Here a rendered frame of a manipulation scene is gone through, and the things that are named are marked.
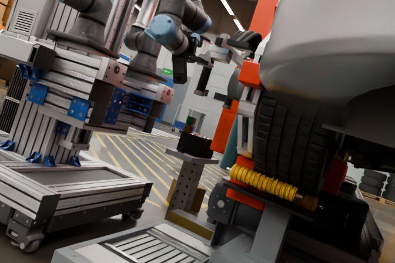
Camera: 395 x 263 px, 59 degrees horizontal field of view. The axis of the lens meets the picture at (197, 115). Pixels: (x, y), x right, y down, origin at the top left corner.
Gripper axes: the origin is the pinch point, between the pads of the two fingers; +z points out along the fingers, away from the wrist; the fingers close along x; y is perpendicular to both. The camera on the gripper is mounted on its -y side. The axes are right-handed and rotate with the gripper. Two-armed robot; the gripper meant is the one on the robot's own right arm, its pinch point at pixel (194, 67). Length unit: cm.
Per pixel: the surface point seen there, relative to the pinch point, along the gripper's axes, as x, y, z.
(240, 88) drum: -16.1, -3.7, 14.0
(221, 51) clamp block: -9.2, 7.5, 1.6
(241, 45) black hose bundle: -17.3, 9.3, -1.7
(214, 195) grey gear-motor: -7, -51, 39
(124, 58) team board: 531, 212, 811
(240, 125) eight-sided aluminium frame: -21.2, -20.2, -1.0
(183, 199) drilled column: 20, -61, 77
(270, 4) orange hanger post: -15, 53, 57
